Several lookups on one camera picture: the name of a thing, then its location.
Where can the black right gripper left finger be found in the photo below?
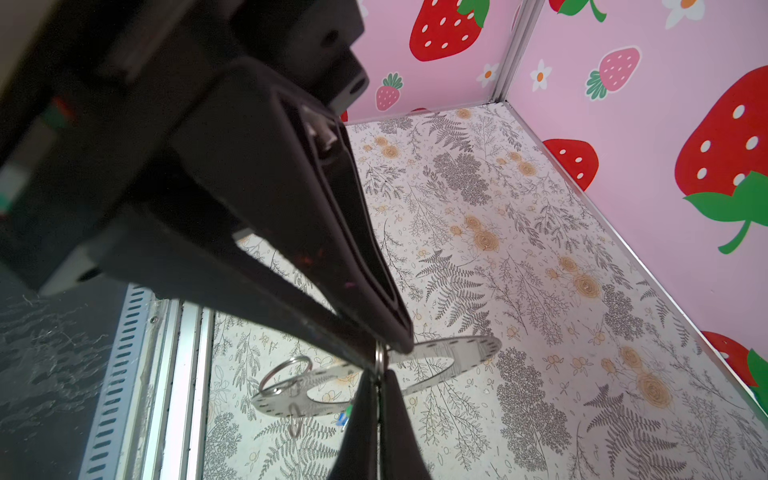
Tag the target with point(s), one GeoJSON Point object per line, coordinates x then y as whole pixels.
{"type": "Point", "coordinates": [357, 458]}

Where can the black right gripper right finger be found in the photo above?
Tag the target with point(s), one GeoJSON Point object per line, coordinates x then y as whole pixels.
{"type": "Point", "coordinates": [400, 455]}

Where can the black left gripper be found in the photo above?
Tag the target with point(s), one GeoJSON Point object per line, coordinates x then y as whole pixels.
{"type": "Point", "coordinates": [91, 89]}

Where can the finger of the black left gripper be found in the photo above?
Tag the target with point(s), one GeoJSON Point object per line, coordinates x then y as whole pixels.
{"type": "Point", "coordinates": [187, 253]}
{"type": "Point", "coordinates": [281, 164]}

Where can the silver split keyring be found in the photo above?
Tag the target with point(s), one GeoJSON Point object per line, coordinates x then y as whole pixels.
{"type": "Point", "coordinates": [283, 371]}
{"type": "Point", "coordinates": [380, 361]}

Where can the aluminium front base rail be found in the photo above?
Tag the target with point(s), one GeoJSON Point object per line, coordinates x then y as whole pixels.
{"type": "Point", "coordinates": [167, 420]}

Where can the left aluminium corner post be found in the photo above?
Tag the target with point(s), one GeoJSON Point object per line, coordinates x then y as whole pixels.
{"type": "Point", "coordinates": [522, 29]}

